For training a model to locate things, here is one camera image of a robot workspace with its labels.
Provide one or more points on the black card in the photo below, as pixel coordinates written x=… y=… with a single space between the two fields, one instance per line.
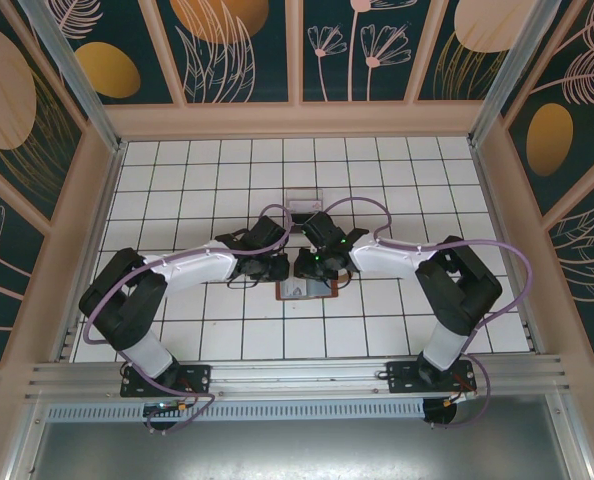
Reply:
x=302 y=218

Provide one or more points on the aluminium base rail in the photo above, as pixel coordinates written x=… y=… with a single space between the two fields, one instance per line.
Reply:
x=297 y=372

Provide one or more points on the grey card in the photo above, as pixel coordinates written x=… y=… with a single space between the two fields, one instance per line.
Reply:
x=318 y=291

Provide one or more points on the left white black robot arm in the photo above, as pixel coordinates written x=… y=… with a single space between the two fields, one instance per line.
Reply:
x=197 y=265

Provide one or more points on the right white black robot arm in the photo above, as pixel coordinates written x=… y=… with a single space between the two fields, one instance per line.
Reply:
x=387 y=255

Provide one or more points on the small electronics board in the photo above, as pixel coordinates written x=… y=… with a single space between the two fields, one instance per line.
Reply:
x=169 y=406

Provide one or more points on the white card red print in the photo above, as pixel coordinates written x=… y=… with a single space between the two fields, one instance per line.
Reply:
x=304 y=205

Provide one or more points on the white card colourful picture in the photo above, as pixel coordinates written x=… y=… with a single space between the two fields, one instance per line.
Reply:
x=292 y=291

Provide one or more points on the brown leather card holder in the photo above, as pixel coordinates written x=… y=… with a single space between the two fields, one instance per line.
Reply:
x=332 y=291

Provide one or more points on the clear acrylic card stand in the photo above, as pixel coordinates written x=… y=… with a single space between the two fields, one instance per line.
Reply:
x=304 y=192

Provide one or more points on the aluminium frame post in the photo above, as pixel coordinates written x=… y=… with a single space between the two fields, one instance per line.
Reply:
x=76 y=75
x=503 y=75

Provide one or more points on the grey metal panel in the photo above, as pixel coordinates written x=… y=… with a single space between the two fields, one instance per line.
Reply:
x=297 y=450

